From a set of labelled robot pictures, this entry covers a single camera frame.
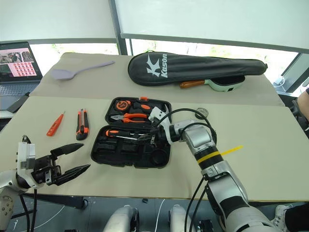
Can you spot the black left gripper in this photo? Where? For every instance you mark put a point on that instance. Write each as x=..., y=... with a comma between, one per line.
x=43, y=169

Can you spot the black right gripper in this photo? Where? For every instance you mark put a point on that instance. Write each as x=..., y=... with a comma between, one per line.
x=159, y=139

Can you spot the black plastic tool case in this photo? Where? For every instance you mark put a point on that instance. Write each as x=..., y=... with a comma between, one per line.
x=120, y=154

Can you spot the black orange utility knife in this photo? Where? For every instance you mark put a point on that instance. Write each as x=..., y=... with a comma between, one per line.
x=82, y=125

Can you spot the orange tester screwdriver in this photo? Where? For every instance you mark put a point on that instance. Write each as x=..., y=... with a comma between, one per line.
x=56, y=124

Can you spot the person's forearm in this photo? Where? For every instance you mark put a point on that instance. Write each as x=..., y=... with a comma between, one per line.
x=304, y=99

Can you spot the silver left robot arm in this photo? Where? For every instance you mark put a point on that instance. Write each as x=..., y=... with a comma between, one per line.
x=7, y=207

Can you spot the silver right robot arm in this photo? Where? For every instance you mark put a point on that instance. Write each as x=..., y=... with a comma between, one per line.
x=202, y=140

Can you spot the orange black tape measure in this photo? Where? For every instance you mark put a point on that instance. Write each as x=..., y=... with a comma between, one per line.
x=122, y=105

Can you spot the silver rounded robot leg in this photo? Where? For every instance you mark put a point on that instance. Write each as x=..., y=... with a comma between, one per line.
x=122, y=218
x=179, y=218

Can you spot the black Kason racket bag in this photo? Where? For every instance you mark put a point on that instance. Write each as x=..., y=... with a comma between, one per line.
x=188, y=68

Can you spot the purple silicone spatula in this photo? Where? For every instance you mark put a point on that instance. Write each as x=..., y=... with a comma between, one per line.
x=63, y=74

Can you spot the open laptop computer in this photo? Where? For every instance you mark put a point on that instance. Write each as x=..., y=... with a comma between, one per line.
x=17, y=62

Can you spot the white roller blind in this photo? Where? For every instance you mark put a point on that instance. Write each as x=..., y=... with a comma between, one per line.
x=55, y=18
x=212, y=19

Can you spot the small white device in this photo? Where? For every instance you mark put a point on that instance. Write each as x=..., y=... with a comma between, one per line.
x=280, y=81

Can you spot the black office chair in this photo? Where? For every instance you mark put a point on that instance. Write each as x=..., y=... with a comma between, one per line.
x=299, y=116

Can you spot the person's dark trousered leg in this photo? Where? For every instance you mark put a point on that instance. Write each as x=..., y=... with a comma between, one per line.
x=297, y=217

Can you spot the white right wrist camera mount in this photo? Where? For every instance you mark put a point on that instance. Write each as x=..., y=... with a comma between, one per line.
x=160, y=118

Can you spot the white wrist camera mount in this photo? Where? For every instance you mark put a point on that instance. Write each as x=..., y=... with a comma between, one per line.
x=160, y=118
x=25, y=152

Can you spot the black table frame bar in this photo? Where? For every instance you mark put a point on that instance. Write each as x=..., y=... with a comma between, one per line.
x=60, y=200

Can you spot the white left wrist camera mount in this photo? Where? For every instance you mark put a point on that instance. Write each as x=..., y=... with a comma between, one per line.
x=25, y=152

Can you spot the dark window frame post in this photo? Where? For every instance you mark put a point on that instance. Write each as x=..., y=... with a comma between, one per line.
x=120, y=46

